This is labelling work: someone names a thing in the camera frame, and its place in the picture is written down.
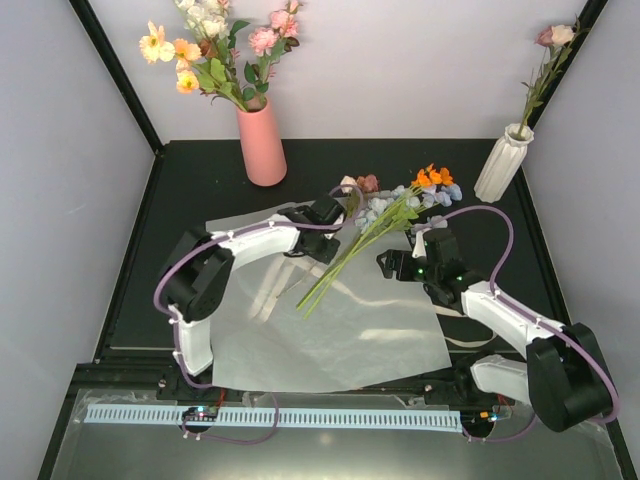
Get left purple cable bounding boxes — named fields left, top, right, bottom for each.
left=152, top=183, right=366, bottom=445

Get white slotted cable duct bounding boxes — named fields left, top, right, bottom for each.
left=84, top=404, right=462, bottom=433

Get purple cable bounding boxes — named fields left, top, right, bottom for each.
left=414, top=204, right=621, bottom=445
left=152, top=183, right=366, bottom=445

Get left circuit board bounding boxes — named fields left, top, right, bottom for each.
left=182, top=406, right=218, bottom=422

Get cream ribbon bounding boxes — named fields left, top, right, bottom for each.
left=247, top=259, right=499, bottom=349

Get white ribbed vase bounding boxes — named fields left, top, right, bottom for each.
left=474, top=123, right=534, bottom=203

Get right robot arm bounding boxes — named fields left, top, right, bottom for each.
left=376, top=229, right=617, bottom=432

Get blue hydrangea stem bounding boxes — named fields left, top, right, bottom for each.
left=303, top=183, right=463, bottom=320

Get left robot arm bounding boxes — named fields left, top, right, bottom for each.
left=153, top=195, right=346, bottom=399

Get pink vase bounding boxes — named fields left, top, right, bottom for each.
left=236, top=100, right=287, bottom=187

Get orange poppy stem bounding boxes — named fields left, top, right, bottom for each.
left=297, top=162, right=454, bottom=311

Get mauve brown rose stem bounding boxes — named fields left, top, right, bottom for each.
left=298, top=174, right=387, bottom=308

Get white wrapping paper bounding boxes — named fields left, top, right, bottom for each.
left=210, top=232, right=451, bottom=393

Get flowers in pink vase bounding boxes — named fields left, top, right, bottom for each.
left=138, top=1, right=302, bottom=113

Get right circuit board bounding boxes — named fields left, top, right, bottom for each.
left=460, top=410, right=511, bottom=425

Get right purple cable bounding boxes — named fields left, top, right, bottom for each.
left=414, top=204, right=621, bottom=445

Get circuit board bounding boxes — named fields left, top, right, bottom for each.
left=460, top=410, right=511, bottom=425
left=182, top=406, right=218, bottom=422

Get pink cream rose stem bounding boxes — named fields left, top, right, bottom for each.
left=515, top=19, right=583, bottom=140

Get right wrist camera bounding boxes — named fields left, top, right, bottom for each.
left=411, top=224, right=432, bottom=259

